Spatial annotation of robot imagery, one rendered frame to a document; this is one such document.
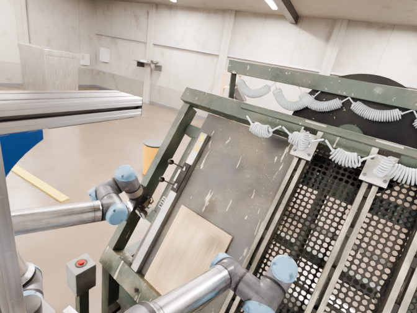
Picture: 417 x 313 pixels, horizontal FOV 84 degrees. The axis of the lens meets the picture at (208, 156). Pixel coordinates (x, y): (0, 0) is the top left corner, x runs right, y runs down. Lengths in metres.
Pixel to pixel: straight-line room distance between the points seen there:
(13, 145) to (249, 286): 0.64
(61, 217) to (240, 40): 8.82
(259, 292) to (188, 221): 0.79
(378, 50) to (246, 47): 3.92
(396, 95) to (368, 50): 6.93
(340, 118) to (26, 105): 1.65
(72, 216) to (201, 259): 0.77
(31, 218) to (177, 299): 0.49
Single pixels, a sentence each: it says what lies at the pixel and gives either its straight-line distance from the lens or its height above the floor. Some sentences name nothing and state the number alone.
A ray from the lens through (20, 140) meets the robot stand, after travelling 0.47.
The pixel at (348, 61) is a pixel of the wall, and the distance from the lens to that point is 8.56.
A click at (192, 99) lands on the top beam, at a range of 1.61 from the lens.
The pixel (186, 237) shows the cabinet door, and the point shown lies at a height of 1.18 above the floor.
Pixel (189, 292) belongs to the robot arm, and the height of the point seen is 1.62.
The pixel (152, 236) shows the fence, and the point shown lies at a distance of 1.56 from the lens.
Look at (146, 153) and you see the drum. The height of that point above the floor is 0.46.
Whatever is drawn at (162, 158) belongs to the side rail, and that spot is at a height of 1.49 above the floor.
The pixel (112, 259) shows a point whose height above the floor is 0.87.
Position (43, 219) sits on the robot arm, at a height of 1.62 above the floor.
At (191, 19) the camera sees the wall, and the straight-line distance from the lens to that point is 10.38.
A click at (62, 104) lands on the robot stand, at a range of 0.48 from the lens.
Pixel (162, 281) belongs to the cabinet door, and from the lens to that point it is 1.55.
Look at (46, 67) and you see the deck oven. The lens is 7.71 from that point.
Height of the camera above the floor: 2.13
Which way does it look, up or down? 21 degrees down
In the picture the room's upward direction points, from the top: 11 degrees clockwise
